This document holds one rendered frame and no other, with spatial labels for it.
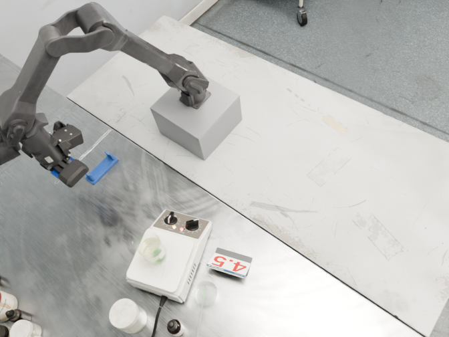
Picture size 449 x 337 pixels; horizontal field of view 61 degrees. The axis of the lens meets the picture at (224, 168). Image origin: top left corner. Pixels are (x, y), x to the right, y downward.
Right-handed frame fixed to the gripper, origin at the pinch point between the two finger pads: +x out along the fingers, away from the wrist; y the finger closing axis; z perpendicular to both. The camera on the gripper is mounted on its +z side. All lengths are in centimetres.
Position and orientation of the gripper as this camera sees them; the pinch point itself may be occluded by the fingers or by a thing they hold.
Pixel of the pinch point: (64, 169)
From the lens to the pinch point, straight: 103.5
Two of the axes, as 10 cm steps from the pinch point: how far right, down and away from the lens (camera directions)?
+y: -7.9, -4.6, 3.9
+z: 6.0, -7.2, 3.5
